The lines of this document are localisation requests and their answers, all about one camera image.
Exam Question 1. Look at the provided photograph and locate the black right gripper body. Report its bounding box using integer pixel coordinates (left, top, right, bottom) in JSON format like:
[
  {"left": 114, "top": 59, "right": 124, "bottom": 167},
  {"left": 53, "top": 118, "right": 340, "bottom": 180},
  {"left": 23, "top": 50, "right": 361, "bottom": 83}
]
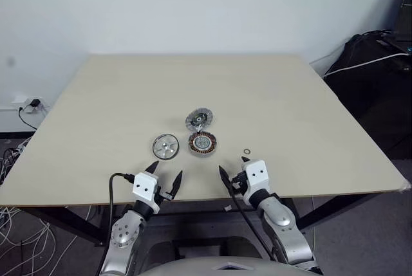
[{"left": 229, "top": 172, "right": 249, "bottom": 197}]

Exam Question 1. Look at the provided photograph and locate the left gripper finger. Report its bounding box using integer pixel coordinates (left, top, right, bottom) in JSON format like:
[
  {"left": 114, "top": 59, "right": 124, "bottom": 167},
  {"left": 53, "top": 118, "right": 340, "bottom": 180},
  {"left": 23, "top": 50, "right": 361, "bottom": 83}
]
[
  {"left": 167, "top": 169, "right": 184, "bottom": 200},
  {"left": 144, "top": 160, "right": 160, "bottom": 176}
]

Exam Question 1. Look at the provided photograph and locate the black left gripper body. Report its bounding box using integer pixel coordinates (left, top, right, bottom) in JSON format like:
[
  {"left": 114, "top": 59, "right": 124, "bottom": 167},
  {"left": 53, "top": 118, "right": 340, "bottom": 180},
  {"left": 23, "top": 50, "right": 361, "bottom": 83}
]
[{"left": 155, "top": 184, "right": 173, "bottom": 205}]

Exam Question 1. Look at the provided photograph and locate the silver spoked rotor disc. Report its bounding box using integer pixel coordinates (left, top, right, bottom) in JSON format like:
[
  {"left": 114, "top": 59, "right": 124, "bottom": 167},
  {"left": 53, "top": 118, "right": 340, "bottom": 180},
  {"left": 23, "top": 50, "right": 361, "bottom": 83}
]
[{"left": 151, "top": 133, "right": 180, "bottom": 161}]

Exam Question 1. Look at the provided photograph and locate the copper wound motor stator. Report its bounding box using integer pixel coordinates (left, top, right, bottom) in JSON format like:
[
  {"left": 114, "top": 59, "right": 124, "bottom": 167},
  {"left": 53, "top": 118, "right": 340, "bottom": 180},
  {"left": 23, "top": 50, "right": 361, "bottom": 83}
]
[{"left": 187, "top": 131, "right": 220, "bottom": 158}]

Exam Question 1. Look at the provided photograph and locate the finned silver motor housing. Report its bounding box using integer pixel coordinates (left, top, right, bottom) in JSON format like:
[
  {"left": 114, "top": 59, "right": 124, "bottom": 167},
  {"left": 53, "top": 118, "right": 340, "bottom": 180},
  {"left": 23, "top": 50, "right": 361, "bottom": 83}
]
[{"left": 185, "top": 107, "right": 214, "bottom": 129}]

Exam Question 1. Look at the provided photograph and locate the grey robot torso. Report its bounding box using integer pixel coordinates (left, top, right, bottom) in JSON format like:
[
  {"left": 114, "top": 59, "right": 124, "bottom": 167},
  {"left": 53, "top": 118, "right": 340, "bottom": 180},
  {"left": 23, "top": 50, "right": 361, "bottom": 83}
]
[{"left": 141, "top": 250, "right": 310, "bottom": 276}]

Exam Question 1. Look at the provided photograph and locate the black bag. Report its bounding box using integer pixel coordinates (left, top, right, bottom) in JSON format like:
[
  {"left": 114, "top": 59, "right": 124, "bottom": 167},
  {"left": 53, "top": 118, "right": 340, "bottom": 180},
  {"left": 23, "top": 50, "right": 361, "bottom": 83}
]
[{"left": 323, "top": 33, "right": 412, "bottom": 161}]

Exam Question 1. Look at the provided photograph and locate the black monitor panel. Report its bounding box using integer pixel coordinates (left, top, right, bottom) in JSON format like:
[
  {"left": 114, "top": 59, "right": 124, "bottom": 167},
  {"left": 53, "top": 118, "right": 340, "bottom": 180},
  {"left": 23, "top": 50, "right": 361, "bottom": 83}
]
[{"left": 394, "top": 0, "right": 412, "bottom": 53}]

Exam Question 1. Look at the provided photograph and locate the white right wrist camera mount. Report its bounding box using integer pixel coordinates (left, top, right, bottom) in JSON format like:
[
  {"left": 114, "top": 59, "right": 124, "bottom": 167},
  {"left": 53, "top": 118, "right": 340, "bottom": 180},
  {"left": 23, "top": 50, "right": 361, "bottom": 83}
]
[{"left": 241, "top": 159, "right": 270, "bottom": 205}]

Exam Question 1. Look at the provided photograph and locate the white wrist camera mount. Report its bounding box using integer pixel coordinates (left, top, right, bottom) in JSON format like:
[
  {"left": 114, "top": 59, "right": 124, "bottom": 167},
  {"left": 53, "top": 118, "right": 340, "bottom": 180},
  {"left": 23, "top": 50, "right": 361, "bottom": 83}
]
[
  {"left": 132, "top": 171, "right": 162, "bottom": 215},
  {"left": 241, "top": 159, "right": 270, "bottom": 205}
]

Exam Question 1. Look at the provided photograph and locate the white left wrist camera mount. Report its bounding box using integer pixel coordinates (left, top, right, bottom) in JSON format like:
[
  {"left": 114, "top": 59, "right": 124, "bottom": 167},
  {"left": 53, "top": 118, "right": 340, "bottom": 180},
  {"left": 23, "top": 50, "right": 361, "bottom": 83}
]
[{"left": 132, "top": 171, "right": 162, "bottom": 215}]

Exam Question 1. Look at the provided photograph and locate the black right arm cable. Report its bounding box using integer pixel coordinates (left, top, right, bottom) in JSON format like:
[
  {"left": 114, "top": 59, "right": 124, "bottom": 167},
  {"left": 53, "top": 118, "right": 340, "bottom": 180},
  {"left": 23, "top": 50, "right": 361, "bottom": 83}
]
[{"left": 229, "top": 188, "right": 279, "bottom": 263}]

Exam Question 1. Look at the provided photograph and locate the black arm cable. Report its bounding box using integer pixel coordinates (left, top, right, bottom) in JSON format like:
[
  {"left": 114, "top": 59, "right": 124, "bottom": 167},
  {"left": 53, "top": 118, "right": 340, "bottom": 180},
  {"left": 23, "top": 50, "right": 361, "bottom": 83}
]
[
  {"left": 229, "top": 188, "right": 279, "bottom": 263},
  {"left": 108, "top": 172, "right": 135, "bottom": 235}
]

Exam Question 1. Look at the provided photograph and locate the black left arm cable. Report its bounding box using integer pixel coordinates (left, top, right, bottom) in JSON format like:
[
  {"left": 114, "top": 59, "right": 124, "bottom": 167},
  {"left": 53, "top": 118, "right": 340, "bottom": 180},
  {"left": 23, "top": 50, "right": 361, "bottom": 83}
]
[{"left": 108, "top": 172, "right": 135, "bottom": 235}]

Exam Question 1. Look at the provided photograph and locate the black table frame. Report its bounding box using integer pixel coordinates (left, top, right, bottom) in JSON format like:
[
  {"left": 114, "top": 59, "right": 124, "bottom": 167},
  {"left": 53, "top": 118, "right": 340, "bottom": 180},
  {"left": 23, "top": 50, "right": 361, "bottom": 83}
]
[{"left": 19, "top": 189, "right": 412, "bottom": 248}]

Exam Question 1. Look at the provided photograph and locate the black power cord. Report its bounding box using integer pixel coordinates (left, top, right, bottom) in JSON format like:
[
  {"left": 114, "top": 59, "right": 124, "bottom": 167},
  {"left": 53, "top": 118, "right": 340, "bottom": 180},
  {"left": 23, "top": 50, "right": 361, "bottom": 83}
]
[{"left": 18, "top": 105, "right": 38, "bottom": 131}]

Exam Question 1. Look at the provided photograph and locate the white wall power outlet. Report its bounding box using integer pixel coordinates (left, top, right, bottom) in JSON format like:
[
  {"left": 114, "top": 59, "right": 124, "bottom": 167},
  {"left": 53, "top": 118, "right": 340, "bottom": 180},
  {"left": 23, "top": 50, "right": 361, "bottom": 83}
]
[{"left": 12, "top": 95, "right": 49, "bottom": 113}]

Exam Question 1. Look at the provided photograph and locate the white floor cable bundle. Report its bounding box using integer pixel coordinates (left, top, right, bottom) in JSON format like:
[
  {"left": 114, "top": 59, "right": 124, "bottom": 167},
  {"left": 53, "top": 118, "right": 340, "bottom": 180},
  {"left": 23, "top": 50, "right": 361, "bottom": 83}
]
[{"left": 0, "top": 136, "right": 80, "bottom": 257}]

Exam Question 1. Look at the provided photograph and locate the white cable on bag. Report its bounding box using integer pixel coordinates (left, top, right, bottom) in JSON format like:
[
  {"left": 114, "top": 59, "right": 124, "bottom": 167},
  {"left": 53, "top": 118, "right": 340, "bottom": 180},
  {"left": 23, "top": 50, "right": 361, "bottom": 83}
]
[{"left": 323, "top": 51, "right": 411, "bottom": 77}]

